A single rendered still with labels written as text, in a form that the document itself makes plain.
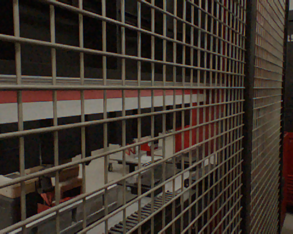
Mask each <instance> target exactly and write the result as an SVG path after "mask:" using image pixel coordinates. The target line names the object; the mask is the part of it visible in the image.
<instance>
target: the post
mask: <svg viewBox="0 0 293 234"><path fill-rule="evenodd" d="M245 10H246V11H247V12H248V13H245V24H247V26H246V25H245V37H247V39H246V38H245V40H244V49H245V50H246V51H244V62H245V63H246V64H244V74H245V75H246V76H244V81H243V87H245V89H243V99H245V101H243V103H242V112H244V113H243V114H242V124H244V125H243V126H242V136H244V137H242V148H243V149H242V160H243V161H242V163H241V172H243V173H242V174H241V183H243V185H241V195H242V197H241V204H240V207H241V206H242V208H241V210H240V218H242V220H241V221H240V229H241V230H242V231H241V233H240V234H250V187H251V150H252V136H251V131H252V113H253V76H254V57H255V19H256V0H245Z"/></svg>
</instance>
